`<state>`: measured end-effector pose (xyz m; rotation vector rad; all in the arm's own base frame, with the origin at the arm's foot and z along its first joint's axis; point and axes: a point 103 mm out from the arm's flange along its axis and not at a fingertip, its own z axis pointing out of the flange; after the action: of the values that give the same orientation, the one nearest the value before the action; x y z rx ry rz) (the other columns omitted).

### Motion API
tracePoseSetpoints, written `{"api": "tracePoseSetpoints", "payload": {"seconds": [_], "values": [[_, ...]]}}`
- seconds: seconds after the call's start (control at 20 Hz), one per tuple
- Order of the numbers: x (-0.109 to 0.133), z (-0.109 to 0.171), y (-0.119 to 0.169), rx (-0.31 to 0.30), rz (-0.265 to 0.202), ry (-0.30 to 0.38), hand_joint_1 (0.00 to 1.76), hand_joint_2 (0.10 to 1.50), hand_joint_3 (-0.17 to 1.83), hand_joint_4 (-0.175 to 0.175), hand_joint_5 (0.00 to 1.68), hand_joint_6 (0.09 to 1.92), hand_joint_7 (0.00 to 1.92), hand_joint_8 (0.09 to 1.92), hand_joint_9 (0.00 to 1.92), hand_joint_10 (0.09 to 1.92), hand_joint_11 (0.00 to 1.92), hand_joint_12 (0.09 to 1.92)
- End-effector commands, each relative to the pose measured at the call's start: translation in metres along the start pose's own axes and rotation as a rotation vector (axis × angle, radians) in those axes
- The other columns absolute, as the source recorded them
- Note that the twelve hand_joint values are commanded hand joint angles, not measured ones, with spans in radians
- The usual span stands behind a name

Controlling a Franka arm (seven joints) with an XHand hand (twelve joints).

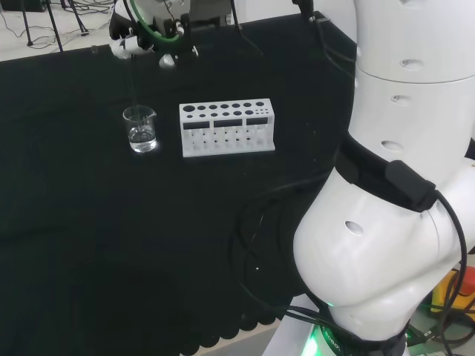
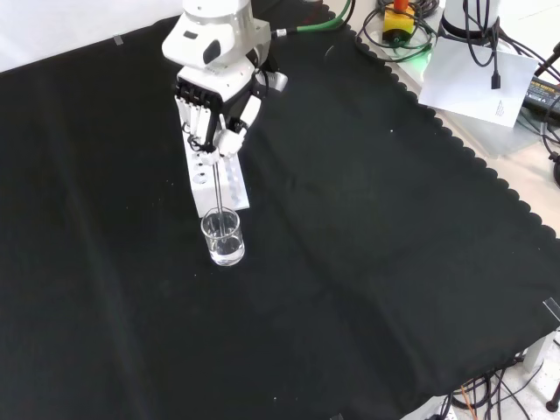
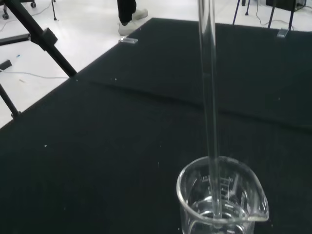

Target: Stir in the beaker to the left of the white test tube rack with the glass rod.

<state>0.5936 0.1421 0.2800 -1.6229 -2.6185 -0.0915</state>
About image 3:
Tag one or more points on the black bench cloth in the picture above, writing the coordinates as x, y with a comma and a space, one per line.
109, 146

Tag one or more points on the person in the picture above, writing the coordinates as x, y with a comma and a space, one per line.
125, 12

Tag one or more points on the black tripod legs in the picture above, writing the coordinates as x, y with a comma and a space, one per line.
290, 17

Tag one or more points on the black box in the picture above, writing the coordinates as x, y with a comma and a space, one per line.
285, 4

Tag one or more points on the black chair caster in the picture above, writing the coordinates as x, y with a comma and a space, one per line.
5, 15

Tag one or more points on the clear plastic clamp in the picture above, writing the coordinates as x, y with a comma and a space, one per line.
282, 33
128, 41

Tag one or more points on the thin black stand leg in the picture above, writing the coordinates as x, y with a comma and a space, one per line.
54, 11

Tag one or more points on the black power strip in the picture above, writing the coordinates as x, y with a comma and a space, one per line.
5, 65

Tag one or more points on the black camera tripod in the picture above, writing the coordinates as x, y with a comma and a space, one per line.
52, 48

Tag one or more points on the small clear glass beaker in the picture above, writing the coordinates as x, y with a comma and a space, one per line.
195, 220

